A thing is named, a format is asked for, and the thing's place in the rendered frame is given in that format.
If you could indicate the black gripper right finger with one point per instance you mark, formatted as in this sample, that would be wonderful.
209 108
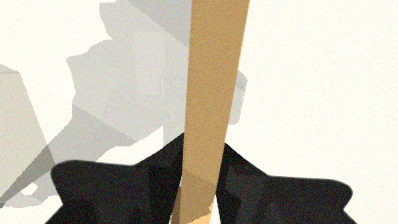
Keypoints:
244 192

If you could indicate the long tan wooden rail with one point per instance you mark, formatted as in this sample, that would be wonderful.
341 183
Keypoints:
215 45

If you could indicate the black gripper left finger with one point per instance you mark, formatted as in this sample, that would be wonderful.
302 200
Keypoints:
151 185

